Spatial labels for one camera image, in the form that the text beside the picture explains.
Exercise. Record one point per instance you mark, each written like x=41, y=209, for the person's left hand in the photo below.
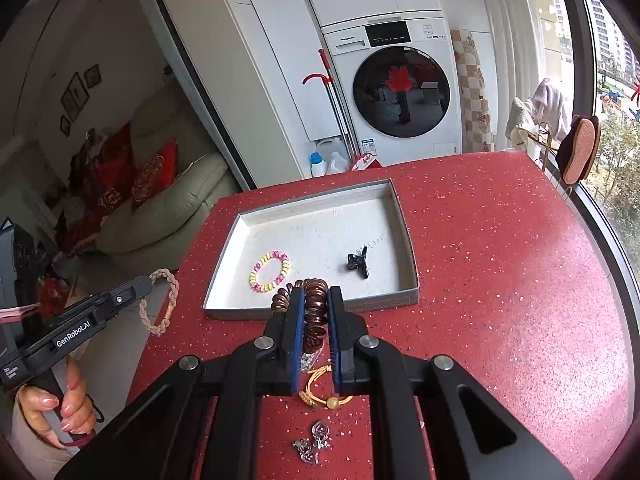
x=75, y=405

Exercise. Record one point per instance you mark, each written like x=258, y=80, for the green glitter bangle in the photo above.
x=307, y=361

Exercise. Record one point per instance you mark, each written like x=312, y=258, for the gold metal rack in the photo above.
x=547, y=142

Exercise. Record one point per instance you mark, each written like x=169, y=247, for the white curtain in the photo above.
x=510, y=35

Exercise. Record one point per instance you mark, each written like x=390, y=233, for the red embroidered cushion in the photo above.
x=152, y=175

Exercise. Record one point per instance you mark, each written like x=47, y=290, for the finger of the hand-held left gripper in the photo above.
x=125, y=294

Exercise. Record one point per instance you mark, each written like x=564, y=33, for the white bottle with blue cap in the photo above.
x=316, y=166

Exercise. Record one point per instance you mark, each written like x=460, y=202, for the white cabinet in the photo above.
x=250, y=60

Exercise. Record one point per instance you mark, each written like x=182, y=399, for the small dark picture frame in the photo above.
x=92, y=76

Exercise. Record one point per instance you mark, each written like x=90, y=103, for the cream leather sofa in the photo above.
x=165, y=220

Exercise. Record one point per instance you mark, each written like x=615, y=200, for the black hair claw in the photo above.
x=359, y=262

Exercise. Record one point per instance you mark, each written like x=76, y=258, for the translucent plastic jug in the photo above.
x=332, y=147

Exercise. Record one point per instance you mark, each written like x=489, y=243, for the pale towels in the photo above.
x=545, y=100

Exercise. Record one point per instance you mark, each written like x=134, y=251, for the checkered cloth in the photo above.
x=472, y=90

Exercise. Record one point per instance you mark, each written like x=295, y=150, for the dark window frame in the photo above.
x=585, y=85

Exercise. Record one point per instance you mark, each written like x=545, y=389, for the red patterned cloth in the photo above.
x=107, y=170

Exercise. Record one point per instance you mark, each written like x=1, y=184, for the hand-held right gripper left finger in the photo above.
x=298, y=330

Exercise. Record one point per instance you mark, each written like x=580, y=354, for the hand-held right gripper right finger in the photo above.
x=334, y=330

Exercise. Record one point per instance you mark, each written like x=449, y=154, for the grey sliding door frame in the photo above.
x=190, y=75

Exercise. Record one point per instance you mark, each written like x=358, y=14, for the grey jewelry tray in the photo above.
x=310, y=230

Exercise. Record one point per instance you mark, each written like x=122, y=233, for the white washing machine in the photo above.
x=345, y=85

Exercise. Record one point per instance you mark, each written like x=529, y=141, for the large dark picture frame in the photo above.
x=75, y=96

